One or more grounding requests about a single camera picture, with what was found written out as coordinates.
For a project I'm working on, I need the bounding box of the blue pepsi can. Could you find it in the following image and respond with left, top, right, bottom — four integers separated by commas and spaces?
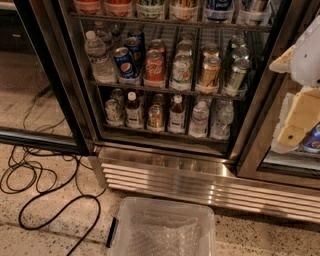
113, 47, 140, 85
124, 37, 144, 72

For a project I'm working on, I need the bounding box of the brown tea bottle right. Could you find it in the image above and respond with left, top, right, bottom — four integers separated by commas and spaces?
168, 95, 185, 134

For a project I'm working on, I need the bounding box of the blue can right compartment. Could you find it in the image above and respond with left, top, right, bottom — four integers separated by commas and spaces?
302, 123, 320, 153

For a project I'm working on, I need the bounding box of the water bottle bottom shelf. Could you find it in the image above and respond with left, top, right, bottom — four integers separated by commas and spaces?
189, 101, 209, 138

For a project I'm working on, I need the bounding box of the water bottle bottom right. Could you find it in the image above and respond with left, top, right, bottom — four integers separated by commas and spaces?
210, 104, 234, 140

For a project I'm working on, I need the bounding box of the black floor cable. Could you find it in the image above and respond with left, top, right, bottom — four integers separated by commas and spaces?
0, 89, 107, 256

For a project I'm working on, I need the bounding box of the bubble wrap sheet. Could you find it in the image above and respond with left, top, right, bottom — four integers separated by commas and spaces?
126, 215, 200, 256

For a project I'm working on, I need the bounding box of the red coca-cola can middle shelf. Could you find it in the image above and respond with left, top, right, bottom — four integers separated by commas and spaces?
144, 50, 165, 88

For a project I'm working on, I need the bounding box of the orange gold soda can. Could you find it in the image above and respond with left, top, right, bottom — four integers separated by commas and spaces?
196, 56, 221, 94

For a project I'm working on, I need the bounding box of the stainless steel fridge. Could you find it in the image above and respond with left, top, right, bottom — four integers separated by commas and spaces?
56, 0, 320, 223

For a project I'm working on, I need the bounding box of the brown tea bottle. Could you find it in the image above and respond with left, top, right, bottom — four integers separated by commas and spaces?
125, 92, 143, 129
168, 95, 185, 134

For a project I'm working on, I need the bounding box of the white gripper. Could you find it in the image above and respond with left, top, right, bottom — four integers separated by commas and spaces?
269, 15, 320, 154

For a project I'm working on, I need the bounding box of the gold can bottom shelf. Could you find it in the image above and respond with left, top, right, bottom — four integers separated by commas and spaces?
147, 105, 164, 132

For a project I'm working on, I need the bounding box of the open fridge glass door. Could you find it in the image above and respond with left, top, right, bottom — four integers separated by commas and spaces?
0, 0, 92, 155

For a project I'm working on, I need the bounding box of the brown tea bottle left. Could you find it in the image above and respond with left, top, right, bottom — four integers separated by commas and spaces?
125, 92, 143, 129

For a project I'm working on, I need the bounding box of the silver can bottom left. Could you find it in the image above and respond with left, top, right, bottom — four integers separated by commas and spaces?
105, 99, 124, 126

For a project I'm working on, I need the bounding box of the blue pepsi can front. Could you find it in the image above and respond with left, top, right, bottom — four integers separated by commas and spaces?
113, 47, 140, 85

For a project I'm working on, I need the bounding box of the clear plastic bin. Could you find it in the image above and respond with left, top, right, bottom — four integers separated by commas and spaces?
106, 197, 217, 256

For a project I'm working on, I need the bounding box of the clear water bottle front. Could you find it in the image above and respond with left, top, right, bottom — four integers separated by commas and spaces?
85, 30, 116, 83

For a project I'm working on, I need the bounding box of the blue pepsi can behind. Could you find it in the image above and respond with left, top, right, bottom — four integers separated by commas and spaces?
124, 37, 144, 72

